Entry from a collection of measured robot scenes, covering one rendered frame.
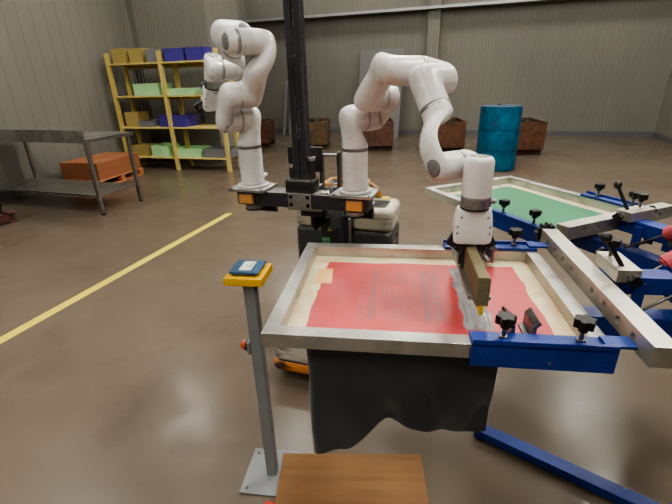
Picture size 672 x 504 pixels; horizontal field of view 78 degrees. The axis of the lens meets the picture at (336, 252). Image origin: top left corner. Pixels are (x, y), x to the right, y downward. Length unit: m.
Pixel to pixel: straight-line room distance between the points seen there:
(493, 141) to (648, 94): 5.74
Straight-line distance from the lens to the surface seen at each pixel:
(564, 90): 12.13
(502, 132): 7.42
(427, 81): 1.22
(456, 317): 1.15
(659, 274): 1.39
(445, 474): 2.02
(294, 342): 1.01
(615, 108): 12.38
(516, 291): 1.32
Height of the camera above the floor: 1.55
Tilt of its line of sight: 23 degrees down
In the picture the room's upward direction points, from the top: 2 degrees counter-clockwise
